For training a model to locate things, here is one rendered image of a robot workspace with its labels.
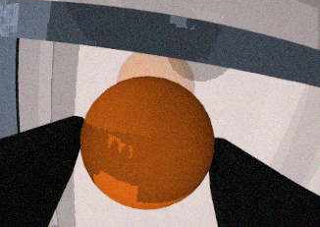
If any low clear l-shaped wall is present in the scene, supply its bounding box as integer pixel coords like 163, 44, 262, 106
19, 38, 56, 132

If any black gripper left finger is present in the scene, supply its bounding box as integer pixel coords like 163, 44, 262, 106
0, 115, 84, 227

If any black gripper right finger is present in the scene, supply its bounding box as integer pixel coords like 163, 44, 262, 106
209, 138, 320, 227

